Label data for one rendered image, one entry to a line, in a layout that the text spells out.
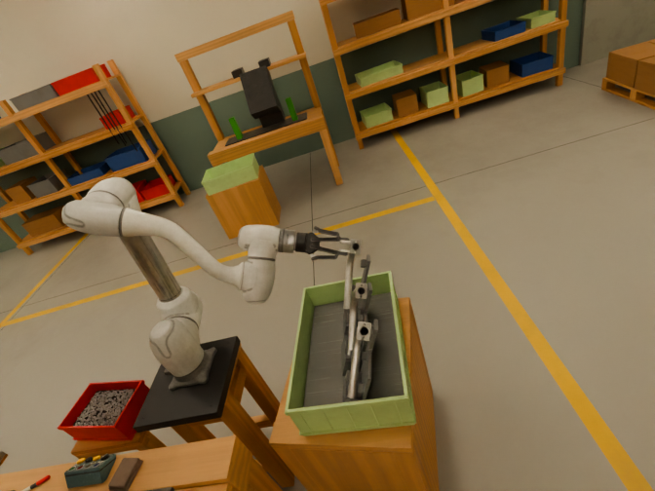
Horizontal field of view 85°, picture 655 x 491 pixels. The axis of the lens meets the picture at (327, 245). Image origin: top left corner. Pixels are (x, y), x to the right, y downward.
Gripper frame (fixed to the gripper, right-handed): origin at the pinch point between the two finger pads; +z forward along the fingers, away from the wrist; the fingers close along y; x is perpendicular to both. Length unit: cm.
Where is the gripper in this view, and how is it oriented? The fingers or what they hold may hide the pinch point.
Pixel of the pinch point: (348, 246)
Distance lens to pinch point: 136.7
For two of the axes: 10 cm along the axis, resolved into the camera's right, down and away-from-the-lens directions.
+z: 9.9, 1.0, 0.6
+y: 0.9, -9.8, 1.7
